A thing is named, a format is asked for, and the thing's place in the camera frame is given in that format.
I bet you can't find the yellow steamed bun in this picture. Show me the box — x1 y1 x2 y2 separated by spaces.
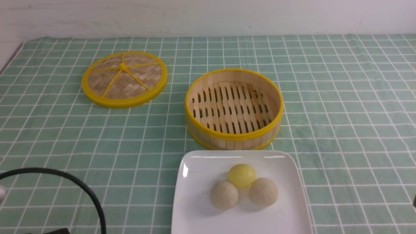
227 163 257 188

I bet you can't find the beige steamed bun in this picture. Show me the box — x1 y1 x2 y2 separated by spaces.
210 181 239 210
249 177 279 207

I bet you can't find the beige steamed bun on plate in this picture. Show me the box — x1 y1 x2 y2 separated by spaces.
210 181 239 210

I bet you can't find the white square plate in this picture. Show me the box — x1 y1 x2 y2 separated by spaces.
171 150 313 234

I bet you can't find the yellow bamboo steamer basket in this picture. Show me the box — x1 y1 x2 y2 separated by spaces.
185 69 285 150

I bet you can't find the yellow woven steamer lid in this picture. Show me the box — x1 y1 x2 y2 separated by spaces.
81 51 168 109

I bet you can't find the green checkered tablecloth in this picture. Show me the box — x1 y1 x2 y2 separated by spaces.
0 34 416 234

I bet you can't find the black object bottom left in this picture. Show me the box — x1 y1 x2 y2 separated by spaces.
44 228 70 234

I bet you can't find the black cable left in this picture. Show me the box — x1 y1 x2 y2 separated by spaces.
0 167 107 234

